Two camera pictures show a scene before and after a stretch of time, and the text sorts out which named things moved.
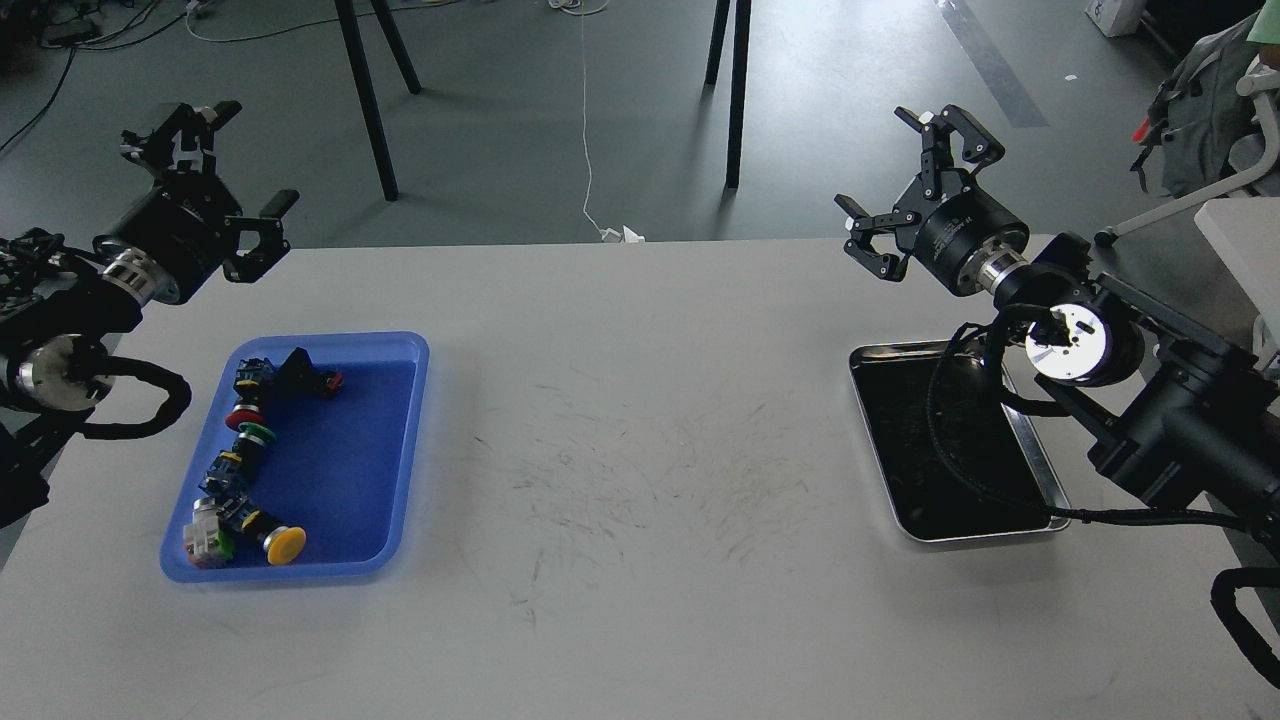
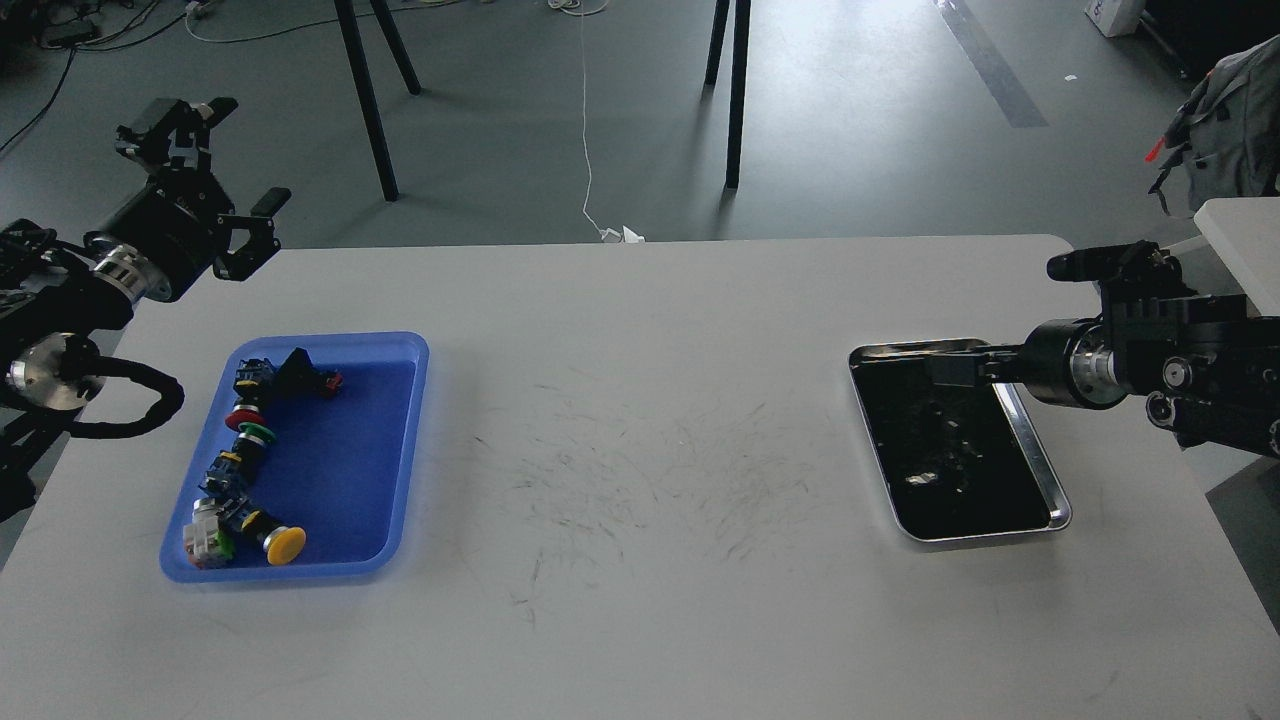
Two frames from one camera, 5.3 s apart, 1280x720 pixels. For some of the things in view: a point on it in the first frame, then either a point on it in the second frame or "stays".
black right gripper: x=947 y=229 → x=1064 y=362
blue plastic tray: x=342 y=469 stays
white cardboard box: x=1116 y=17 stays
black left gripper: x=180 y=223 stays
